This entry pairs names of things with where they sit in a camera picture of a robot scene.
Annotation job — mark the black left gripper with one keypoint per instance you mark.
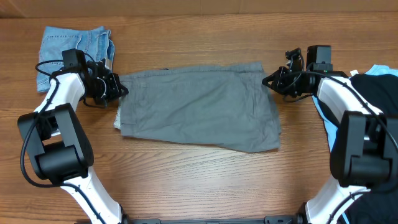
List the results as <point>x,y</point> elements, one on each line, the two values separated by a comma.
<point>116,88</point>

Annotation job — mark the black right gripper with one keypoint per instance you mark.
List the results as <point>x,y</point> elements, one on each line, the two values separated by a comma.
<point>282,73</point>

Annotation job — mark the grey cotton shorts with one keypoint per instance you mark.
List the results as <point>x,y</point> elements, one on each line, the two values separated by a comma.
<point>227,106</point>

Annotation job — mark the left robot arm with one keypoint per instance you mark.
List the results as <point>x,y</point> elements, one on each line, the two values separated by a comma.
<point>56,152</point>

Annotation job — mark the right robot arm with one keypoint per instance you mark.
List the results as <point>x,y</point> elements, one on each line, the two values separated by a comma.
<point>364,155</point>

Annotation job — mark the folded blue denim shorts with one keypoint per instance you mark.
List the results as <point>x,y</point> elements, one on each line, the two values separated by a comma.
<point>96,43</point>

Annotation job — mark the light blue t-shirt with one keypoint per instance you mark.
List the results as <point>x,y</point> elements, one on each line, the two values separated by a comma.
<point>368,208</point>

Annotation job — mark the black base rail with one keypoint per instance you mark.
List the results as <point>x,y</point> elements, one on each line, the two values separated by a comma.
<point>211,221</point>

